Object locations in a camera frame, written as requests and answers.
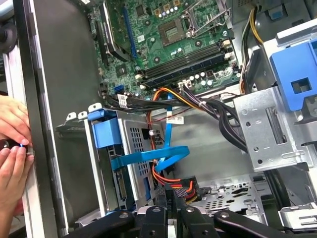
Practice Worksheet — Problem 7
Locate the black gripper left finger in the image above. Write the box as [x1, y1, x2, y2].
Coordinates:
[61, 185, 168, 238]

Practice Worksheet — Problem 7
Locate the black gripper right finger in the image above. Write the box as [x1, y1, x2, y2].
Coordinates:
[175, 194, 299, 238]

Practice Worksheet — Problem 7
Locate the red orange power wire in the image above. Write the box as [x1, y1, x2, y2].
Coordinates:
[146, 86, 208, 221]

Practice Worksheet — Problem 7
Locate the blue data wire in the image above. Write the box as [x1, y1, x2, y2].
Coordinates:
[110, 93, 191, 174]

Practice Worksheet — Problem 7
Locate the hard disk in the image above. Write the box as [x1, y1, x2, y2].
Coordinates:
[88, 109, 136, 213]

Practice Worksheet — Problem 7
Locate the small round black tool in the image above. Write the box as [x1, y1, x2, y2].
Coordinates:
[0, 138, 28, 149]

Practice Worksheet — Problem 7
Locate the silver disk bay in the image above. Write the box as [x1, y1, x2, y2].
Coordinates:
[55, 104, 169, 224]

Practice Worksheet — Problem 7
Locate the person's right hand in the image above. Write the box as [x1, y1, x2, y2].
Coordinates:
[0, 145, 35, 216]

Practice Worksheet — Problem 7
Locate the person's left hand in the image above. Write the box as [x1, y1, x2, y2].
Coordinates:
[0, 95, 32, 144]

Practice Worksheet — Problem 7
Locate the silver drive cage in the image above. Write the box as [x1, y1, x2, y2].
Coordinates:
[232, 18, 317, 174]

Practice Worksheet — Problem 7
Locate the green motherboard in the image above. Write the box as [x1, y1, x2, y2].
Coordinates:
[93, 0, 242, 96]

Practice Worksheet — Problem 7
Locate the black PC case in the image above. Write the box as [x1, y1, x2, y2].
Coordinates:
[13, 0, 317, 238]

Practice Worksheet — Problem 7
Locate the black graphics card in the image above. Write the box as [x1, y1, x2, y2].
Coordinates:
[95, 0, 133, 64]

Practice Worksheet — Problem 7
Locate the blue expansion slot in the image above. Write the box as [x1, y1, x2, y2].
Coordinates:
[122, 4, 138, 58]

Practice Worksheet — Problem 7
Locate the CPU socket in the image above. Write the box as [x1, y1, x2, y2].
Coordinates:
[158, 18, 188, 48]

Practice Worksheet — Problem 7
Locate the metal socket cover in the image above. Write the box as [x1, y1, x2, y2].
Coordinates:
[183, 0, 232, 38]

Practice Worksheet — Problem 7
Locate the black wire bundle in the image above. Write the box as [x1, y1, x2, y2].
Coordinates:
[99, 84, 250, 153]

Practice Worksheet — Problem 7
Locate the blue plastic bracket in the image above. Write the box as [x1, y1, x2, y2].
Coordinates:
[269, 41, 317, 112]

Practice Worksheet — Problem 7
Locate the yellow wire bundle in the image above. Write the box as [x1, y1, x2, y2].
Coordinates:
[249, 6, 265, 48]

